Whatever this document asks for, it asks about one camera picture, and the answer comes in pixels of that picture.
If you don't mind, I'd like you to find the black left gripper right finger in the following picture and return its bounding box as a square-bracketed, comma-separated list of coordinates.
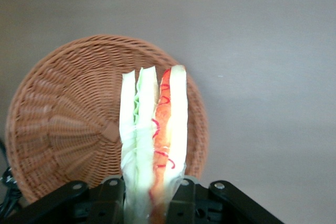
[167, 177, 286, 224]

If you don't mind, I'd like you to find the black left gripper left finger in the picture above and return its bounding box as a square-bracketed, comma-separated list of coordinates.
[0, 176, 126, 224]

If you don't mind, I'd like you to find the triangular sandwich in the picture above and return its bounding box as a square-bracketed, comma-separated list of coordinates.
[119, 64, 189, 224]

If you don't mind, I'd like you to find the round brown wicker basket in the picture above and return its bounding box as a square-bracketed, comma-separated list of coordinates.
[4, 34, 209, 204]

